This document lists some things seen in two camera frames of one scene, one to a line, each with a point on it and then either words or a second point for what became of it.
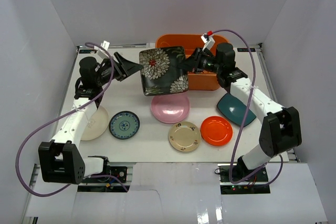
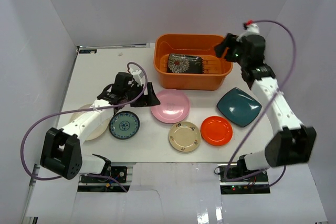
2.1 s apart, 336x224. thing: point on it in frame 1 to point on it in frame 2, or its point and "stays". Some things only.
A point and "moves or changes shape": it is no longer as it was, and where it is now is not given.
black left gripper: (119, 67) to (143, 98)
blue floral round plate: (124, 125) stays
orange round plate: (216, 130) stays
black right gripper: (193, 63) to (230, 41)
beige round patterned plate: (184, 136) stays
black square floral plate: (160, 74) moves or changes shape
